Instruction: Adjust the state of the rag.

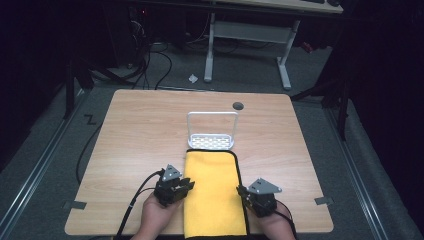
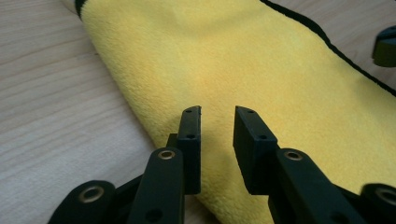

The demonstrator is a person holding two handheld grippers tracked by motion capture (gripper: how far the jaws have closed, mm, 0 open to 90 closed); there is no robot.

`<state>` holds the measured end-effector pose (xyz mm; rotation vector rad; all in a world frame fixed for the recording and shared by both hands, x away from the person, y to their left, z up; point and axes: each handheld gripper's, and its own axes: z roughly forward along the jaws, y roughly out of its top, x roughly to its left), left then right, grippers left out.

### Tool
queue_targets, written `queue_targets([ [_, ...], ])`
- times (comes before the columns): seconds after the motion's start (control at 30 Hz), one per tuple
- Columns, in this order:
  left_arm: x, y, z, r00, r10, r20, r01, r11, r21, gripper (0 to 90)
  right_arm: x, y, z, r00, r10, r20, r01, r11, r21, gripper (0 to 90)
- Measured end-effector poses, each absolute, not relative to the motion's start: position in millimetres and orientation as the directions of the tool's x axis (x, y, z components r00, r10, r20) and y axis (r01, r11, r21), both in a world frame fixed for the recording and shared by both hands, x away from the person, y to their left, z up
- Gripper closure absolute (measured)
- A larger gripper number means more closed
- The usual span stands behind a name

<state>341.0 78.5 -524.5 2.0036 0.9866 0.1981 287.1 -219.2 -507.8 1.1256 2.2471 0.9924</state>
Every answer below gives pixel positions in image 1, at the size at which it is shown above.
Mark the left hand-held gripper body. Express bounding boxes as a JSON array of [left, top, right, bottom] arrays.
[[153, 163, 188, 208]]

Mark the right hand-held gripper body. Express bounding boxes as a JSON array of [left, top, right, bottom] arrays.
[[244, 177, 284, 218]]

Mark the yellow and grey towel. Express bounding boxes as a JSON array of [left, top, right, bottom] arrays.
[[183, 148, 251, 240]]

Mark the person's left hand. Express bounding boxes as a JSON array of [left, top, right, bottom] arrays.
[[139, 191, 185, 237]]

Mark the person's right hand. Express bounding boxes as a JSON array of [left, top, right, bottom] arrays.
[[248, 200, 297, 240]]

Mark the white towel rack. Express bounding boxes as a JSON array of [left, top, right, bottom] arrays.
[[186, 110, 240, 152]]

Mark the grey tape strip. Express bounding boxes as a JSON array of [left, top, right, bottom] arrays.
[[61, 200, 88, 211], [314, 196, 335, 206]]

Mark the black metal stand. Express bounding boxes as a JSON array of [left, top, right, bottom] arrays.
[[62, 59, 96, 120], [289, 76, 352, 142]]

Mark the white-legged desk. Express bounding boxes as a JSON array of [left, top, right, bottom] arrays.
[[133, 0, 344, 91]]

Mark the dark computer tower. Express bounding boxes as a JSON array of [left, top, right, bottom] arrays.
[[128, 5, 152, 68]]

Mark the left hand-held gripper black cable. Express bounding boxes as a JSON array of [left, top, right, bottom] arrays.
[[113, 169, 166, 240]]

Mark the hand-held gripper black cable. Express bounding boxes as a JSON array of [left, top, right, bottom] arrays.
[[273, 199, 298, 240], [113, 169, 166, 240]]

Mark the right hand-held gripper black cable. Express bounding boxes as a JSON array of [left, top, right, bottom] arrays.
[[273, 199, 298, 240]]

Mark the metal floor rail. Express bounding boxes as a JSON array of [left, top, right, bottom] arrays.
[[323, 106, 391, 240], [0, 88, 89, 240]]

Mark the bundle of black cables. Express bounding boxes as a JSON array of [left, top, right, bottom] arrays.
[[89, 41, 174, 91]]

